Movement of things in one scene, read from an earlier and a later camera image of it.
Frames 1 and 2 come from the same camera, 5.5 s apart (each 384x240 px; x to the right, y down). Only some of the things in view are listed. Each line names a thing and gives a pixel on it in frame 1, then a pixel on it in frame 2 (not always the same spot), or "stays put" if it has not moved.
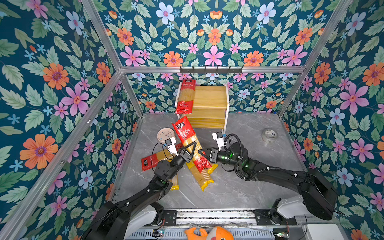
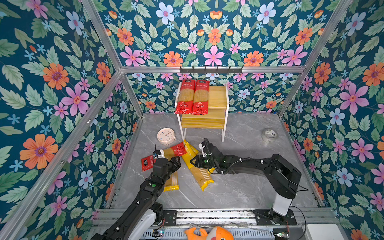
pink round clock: x=165 y=133 stays put
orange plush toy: x=216 y=233 stays put
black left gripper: x=188 y=156 to x=174 y=164
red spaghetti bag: x=188 y=137 to x=201 y=97
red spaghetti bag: x=149 y=162 stays put
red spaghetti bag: x=184 y=104 stays put
